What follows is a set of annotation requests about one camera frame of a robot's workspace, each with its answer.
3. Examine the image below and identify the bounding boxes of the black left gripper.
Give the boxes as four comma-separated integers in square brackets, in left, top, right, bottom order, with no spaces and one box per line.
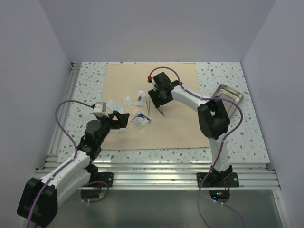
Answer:
[95,110,129,145]

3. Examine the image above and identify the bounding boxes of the steel tweezers diagonal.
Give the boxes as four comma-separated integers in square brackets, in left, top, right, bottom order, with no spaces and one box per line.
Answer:
[157,107,165,116]

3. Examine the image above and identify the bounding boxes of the steel tweezers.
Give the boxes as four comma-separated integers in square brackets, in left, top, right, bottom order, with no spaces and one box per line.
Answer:
[146,96,150,116]

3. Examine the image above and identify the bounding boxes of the long white printed packet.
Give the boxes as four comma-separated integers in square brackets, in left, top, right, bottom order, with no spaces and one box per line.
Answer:
[106,100,125,114]

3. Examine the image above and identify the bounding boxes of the white pouch dark item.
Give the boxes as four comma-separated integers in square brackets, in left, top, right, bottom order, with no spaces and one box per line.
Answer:
[135,91,146,106]

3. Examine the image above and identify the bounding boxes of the blue white gauze packet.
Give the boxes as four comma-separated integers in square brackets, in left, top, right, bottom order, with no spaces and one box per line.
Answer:
[131,113,151,130]

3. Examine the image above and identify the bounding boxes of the stainless steel tray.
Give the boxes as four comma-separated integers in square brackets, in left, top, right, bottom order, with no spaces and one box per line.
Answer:
[212,84,244,118]

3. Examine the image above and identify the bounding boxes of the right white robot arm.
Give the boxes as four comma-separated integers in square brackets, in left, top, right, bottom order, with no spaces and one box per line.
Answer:
[147,72,233,187]

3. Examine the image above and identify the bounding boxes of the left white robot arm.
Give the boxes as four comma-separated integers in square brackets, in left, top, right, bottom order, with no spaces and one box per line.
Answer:
[17,111,130,228]

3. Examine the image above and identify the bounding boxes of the clear packet near left gripper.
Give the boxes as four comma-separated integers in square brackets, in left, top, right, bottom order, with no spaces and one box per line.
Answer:
[114,128,125,133]

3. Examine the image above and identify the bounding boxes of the small white sachet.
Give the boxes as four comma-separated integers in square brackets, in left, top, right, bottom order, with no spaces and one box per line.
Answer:
[123,95,133,106]

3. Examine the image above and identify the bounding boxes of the beige cloth mat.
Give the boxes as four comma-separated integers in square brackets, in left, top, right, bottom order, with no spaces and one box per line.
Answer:
[101,63,209,150]

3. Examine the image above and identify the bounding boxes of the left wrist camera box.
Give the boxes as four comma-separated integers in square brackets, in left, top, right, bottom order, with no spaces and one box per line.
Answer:
[93,102,108,117]

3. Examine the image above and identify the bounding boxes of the red cable connector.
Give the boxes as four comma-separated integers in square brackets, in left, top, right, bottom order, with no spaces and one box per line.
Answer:
[147,76,152,83]

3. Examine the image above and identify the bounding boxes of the aluminium frame rails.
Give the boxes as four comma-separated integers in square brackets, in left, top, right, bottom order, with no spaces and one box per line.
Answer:
[35,62,279,198]

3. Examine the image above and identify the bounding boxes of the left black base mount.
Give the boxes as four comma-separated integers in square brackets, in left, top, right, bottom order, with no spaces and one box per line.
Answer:
[89,172,114,188]

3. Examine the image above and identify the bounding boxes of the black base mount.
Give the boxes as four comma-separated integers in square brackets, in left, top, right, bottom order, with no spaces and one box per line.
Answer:
[196,165,240,188]
[89,172,114,188]

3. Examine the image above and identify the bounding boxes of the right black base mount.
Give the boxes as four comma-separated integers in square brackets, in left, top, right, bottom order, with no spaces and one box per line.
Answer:
[196,165,240,188]

